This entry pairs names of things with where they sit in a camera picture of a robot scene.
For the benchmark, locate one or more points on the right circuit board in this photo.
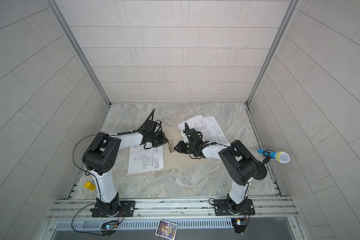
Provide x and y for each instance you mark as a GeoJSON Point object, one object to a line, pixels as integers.
{"type": "Point", "coordinates": [239, 225]}

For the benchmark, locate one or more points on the aluminium mounting rail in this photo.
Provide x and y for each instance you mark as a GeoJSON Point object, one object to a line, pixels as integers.
{"type": "Point", "coordinates": [179, 208]}

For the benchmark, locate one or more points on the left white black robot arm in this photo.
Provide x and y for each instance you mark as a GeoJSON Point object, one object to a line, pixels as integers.
{"type": "Point", "coordinates": [100, 158]}

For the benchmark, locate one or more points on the blue yellow toy microphone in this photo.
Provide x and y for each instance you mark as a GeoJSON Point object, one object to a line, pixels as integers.
{"type": "Point", "coordinates": [281, 157]}

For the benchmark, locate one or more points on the printed drawing sheet top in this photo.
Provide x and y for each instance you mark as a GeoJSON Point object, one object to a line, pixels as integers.
{"type": "Point", "coordinates": [145, 160]}

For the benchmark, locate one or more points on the stack of printed sheets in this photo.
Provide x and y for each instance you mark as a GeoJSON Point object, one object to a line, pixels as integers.
{"type": "Point", "coordinates": [209, 128]}

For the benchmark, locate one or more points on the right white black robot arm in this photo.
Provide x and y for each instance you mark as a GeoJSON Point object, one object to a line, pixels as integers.
{"type": "Point", "coordinates": [239, 162]}

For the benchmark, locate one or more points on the left green circuit board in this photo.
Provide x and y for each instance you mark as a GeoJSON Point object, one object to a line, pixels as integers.
{"type": "Point", "coordinates": [110, 226]}

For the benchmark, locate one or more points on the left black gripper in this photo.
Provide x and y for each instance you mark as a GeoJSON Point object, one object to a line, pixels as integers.
{"type": "Point", "coordinates": [163, 140]}

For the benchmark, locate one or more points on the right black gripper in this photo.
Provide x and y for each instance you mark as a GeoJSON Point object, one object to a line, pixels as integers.
{"type": "Point", "coordinates": [181, 149]}

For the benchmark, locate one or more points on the yellow cylinder block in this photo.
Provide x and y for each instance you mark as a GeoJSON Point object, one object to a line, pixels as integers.
{"type": "Point", "coordinates": [90, 186]}

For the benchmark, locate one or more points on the colourful picture card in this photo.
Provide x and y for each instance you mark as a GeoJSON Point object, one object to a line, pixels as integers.
{"type": "Point", "coordinates": [166, 230]}

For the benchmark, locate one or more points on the beige cardboard folder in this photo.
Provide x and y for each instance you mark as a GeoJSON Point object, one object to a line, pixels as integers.
{"type": "Point", "coordinates": [176, 160]}

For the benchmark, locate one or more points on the metal folder clip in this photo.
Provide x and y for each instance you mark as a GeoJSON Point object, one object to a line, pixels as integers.
{"type": "Point", "coordinates": [171, 145]}

